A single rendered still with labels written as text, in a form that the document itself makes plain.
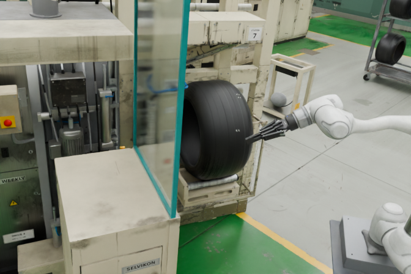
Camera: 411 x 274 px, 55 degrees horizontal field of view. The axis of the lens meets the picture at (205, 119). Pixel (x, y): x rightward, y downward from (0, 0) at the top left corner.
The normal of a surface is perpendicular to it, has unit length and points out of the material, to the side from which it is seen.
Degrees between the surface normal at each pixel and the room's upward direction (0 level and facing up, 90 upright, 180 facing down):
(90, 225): 0
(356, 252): 4
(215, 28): 90
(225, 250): 0
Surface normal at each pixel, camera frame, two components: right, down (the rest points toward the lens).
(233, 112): 0.35, -0.31
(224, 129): 0.40, -0.05
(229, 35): 0.40, 0.44
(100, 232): 0.09, -0.89
